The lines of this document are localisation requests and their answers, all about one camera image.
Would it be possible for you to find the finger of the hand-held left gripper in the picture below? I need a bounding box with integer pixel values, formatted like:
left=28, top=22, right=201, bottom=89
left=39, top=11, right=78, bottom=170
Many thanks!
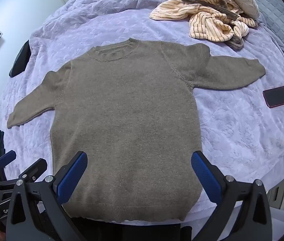
left=0, top=150, right=16, bottom=179
left=19, top=158, right=48, bottom=182

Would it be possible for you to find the small black rectangular object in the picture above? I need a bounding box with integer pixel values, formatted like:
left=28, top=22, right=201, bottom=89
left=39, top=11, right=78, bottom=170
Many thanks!
left=262, top=85, right=284, bottom=109

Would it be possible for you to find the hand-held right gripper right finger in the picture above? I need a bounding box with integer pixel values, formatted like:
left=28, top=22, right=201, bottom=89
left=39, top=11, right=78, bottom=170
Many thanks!
left=191, top=151, right=274, bottom=241

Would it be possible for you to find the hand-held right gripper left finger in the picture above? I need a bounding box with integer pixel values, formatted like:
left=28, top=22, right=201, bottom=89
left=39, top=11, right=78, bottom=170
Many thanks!
left=5, top=151, right=88, bottom=241

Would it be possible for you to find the black flat object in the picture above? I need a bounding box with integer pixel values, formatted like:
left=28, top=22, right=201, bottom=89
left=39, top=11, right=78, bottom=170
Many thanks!
left=9, top=40, right=32, bottom=78

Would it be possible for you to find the cream striped garment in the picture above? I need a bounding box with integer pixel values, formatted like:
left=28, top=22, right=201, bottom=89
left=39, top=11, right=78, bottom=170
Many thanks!
left=149, top=0, right=250, bottom=51

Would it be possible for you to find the olive knit sweater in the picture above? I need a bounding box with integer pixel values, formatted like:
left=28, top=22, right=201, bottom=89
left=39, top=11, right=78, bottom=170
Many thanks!
left=7, top=38, right=266, bottom=224

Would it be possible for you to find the lavender plush blanket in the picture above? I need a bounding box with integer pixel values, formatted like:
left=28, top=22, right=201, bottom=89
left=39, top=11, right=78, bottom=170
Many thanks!
left=0, top=0, right=284, bottom=223

